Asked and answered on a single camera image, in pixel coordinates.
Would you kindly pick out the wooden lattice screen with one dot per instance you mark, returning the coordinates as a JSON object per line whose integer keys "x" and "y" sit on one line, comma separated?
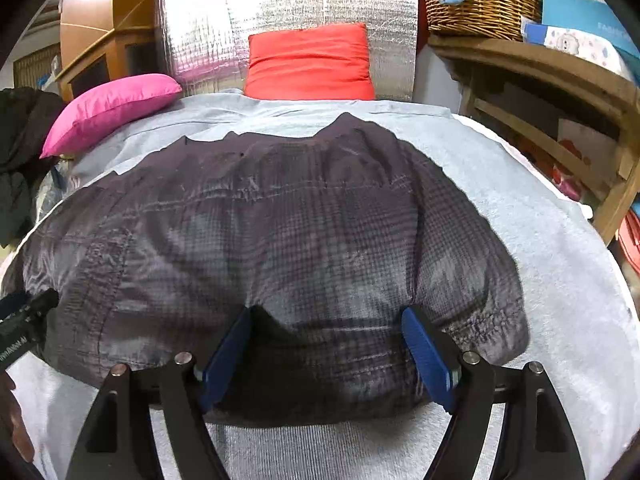
{"x": 35, "y": 67}

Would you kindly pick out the dark quilted zip jacket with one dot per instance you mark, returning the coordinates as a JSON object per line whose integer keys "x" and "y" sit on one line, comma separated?
{"x": 300, "y": 240}

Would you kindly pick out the pink bag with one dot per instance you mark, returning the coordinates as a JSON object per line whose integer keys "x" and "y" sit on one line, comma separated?
{"x": 631, "y": 240}

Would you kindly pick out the grey fleece blanket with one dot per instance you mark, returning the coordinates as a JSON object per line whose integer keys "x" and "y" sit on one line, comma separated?
{"x": 540, "y": 240}

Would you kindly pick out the light blue cardboard box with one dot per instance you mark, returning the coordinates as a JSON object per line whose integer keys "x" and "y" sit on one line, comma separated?
{"x": 585, "y": 15}

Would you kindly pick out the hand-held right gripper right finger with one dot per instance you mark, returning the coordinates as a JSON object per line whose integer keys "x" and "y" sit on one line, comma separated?
{"x": 430, "y": 355}

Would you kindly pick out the white red printed box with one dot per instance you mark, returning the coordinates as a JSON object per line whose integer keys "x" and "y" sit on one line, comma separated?
{"x": 585, "y": 150}

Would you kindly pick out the red pillow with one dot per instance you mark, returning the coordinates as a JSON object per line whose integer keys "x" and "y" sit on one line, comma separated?
{"x": 310, "y": 60}

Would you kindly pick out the dark grey garment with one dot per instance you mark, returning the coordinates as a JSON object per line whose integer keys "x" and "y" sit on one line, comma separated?
{"x": 15, "y": 205}

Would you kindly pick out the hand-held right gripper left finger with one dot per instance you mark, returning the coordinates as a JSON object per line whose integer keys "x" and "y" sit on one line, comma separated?
{"x": 225, "y": 360}

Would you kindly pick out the pink pillow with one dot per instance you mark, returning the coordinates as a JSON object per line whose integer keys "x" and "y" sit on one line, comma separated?
{"x": 110, "y": 110}

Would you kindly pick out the clear bag of clothes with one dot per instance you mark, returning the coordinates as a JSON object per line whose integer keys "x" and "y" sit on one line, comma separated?
{"x": 50, "y": 185}

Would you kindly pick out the wooden cabinet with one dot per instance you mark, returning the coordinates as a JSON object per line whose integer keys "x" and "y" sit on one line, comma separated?
{"x": 130, "y": 0}

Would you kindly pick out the white cartoon printed box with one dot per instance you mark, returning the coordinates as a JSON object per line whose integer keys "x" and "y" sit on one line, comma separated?
{"x": 575, "y": 42}

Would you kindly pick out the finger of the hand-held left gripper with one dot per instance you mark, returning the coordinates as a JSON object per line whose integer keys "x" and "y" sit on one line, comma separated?
{"x": 45, "y": 302}
{"x": 10, "y": 306}

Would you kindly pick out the wooden shelf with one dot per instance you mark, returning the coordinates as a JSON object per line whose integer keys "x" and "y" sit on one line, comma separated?
{"x": 525, "y": 57}

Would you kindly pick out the person's left hand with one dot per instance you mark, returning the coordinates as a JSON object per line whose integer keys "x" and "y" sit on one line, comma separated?
{"x": 12, "y": 420}

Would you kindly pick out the black puffer jacket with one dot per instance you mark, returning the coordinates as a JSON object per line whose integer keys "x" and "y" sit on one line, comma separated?
{"x": 25, "y": 125}

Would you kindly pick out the wicker basket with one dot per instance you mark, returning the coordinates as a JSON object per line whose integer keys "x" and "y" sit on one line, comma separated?
{"x": 480, "y": 10}

